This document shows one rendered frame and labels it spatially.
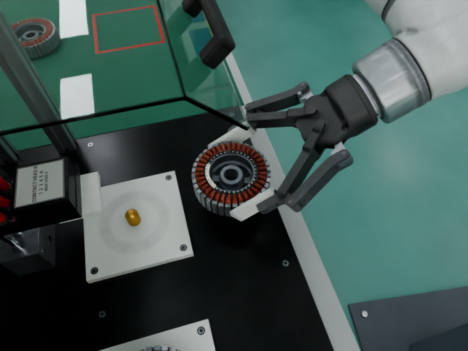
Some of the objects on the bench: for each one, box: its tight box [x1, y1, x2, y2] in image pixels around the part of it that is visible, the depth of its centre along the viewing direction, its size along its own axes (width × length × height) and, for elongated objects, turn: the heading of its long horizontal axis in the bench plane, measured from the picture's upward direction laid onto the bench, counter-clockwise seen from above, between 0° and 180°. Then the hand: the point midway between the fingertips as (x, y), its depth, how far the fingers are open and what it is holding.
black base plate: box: [0, 113, 334, 351], centre depth 49 cm, size 47×64×2 cm
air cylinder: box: [0, 224, 55, 276], centre depth 50 cm, size 5×8×6 cm
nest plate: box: [84, 171, 194, 283], centre depth 54 cm, size 15×15×1 cm
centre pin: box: [125, 209, 141, 226], centre depth 53 cm, size 2×2×3 cm
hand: (234, 175), depth 51 cm, fingers closed on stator, 11 cm apart
